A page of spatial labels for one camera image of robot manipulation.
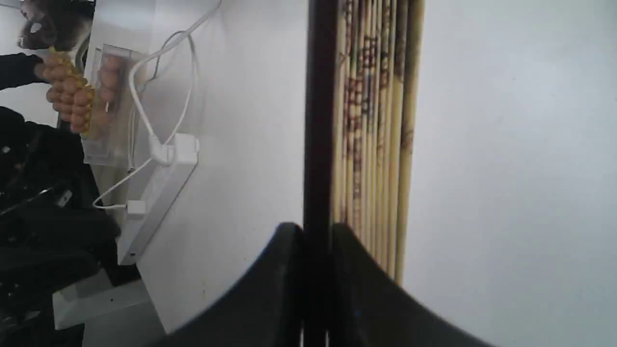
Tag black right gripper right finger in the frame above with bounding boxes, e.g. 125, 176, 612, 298
329, 224, 486, 347

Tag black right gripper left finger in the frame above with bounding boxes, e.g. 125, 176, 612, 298
155, 223, 303, 347

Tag paper folding fan dark ribs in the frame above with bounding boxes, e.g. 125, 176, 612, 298
300, 0, 426, 347

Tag white power strip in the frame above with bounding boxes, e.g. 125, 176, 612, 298
117, 133, 199, 266

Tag clear plastic box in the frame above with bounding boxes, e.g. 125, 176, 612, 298
81, 44, 145, 170

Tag white charger with cable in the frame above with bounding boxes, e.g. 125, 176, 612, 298
92, 31, 198, 215

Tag white plug with cable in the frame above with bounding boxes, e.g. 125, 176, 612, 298
128, 0, 223, 167

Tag yellow brown bead string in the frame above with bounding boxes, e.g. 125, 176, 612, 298
42, 46, 96, 136

